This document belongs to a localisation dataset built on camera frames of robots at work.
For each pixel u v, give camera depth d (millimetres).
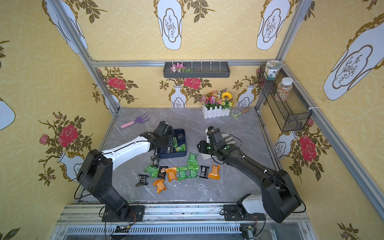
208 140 690
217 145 648
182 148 959
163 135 709
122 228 729
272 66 840
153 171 878
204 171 874
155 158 923
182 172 858
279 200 413
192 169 881
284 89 717
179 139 1026
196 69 918
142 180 836
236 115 1168
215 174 858
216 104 1060
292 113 804
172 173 871
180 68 877
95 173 455
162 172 869
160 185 818
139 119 1142
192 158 924
